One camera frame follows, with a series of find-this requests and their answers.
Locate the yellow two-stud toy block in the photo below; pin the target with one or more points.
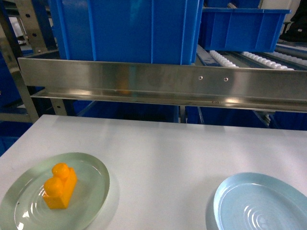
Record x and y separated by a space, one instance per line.
60 187

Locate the large blue bin left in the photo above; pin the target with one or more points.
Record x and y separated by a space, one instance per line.
137 31

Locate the blue bin right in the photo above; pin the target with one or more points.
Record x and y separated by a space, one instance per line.
239 30

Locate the blue glass plate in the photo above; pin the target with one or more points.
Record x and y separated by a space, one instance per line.
254 201

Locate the white roller conveyor track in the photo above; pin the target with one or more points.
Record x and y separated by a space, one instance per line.
249 59

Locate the green glass plate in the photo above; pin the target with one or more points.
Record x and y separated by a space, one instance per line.
92 205

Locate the stainless steel rack rail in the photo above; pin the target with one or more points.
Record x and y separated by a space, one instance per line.
241 88

